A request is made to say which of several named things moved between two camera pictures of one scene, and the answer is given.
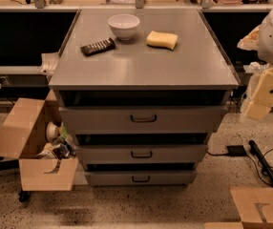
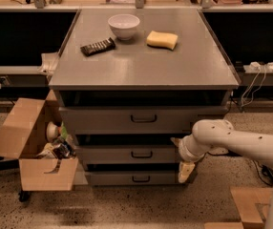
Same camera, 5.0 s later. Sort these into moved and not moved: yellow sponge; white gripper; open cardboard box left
Moved: white gripper
Not moved: open cardboard box left; yellow sponge
